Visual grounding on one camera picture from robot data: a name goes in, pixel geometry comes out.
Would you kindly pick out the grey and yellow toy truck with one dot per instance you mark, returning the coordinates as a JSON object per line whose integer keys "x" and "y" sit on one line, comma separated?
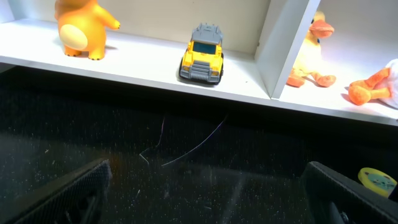
{"x": 202, "y": 59}

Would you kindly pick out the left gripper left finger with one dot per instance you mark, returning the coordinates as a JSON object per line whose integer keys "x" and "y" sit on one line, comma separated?
{"x": 62, "y": 199}

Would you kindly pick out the yellow rubber duck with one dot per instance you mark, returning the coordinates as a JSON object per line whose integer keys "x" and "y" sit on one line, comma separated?
{"x": 84, "y": 28}

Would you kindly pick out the white shelf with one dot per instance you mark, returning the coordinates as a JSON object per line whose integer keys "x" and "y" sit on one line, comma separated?
{"x": 140, "y": 62}

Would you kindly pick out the white plush duck yellow hat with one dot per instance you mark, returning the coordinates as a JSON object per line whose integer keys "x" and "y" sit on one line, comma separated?
{"x": 367, "y": 90}

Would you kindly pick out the yellow rattle drum toy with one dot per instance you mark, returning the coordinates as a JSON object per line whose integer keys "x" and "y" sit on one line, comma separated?
{"x": 374, "y": 180}

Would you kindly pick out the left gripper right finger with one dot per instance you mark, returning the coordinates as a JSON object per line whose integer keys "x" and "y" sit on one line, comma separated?
{"x": 342, "y": 199}

